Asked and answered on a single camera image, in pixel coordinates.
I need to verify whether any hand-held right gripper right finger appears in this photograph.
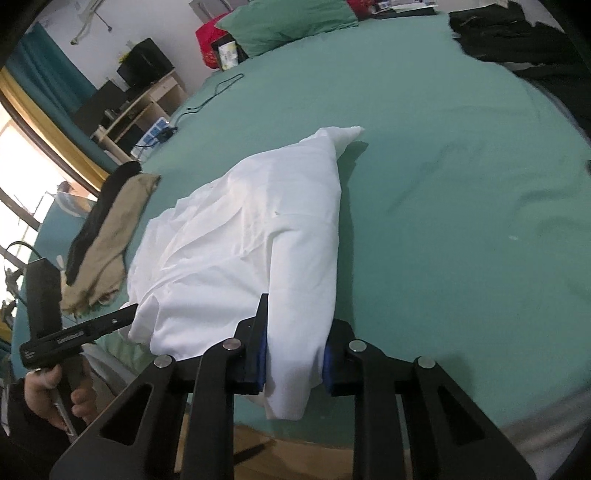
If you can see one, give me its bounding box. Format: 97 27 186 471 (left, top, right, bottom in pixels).
323 318 539 480

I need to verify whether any yellow window frame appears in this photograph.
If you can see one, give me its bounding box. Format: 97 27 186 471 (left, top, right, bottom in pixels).
0 69 112 195

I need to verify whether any pile of books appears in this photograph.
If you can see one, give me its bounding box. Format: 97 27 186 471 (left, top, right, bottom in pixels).
369 0 438 16

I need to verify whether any red cushion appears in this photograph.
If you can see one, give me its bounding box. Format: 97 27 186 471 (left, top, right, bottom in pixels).
195 14 236 70

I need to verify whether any person's left forearm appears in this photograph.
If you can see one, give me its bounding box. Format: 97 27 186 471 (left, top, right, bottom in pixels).
0 378 72 480

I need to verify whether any green pillow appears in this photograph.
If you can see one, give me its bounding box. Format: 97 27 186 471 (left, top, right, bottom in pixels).
215 0 361 58

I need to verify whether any teal curtain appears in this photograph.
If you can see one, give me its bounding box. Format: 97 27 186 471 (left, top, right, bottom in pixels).
9 23 122 172

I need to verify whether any pile of black clothes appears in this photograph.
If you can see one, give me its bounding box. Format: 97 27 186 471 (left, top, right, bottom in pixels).
448 0 591 121

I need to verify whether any beige garment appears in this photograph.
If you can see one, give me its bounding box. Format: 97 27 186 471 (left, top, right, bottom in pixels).
60 173 162 318

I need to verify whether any white shirt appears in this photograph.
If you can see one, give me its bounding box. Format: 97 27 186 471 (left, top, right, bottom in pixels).
122 124 368 422

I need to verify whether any wooden desk shelf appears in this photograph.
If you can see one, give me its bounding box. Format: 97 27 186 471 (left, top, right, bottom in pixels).
92 69 190 162

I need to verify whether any person's left hand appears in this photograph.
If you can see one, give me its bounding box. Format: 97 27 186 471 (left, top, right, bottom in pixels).
23 366 99 431

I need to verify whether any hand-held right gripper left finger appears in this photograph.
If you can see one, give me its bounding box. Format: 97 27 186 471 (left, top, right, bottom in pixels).
48 293 271 480

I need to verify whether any black garment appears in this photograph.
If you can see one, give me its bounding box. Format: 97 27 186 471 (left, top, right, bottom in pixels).
65 161 141 284

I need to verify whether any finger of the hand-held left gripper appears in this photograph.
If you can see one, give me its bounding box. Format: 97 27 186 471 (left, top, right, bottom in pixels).
84 303 139 342

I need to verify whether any black computer tower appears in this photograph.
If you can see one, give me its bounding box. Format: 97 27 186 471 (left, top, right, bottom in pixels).
74 80 128 137

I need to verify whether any white packet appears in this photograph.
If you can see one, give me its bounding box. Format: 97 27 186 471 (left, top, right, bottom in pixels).
219 41 241 70

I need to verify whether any white power strip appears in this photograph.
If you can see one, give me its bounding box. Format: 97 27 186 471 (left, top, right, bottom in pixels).
134 117 172 160

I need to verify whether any black charging cable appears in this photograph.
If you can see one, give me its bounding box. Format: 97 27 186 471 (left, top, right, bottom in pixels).
187 73 245 113

